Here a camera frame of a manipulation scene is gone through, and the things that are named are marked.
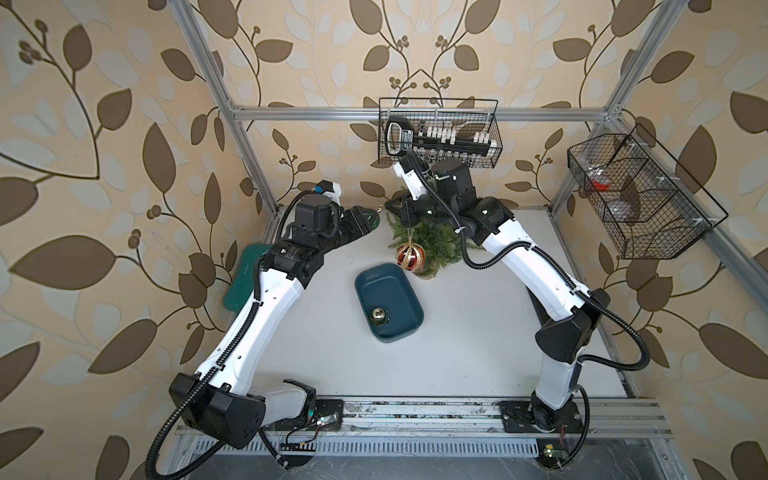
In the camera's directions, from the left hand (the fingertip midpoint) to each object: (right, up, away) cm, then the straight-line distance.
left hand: (365, 211), depth 70 cm
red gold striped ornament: (+11, -11, +1) cm, 15 cm away
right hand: (+5, +2, +1) cm, 6 cm away
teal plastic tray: (+5, -22, +28) cm, 36 cm away
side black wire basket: (+71, +2, +4) cm, 71 cm away
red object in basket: (+64, +8, +12) cm, 66 cm away
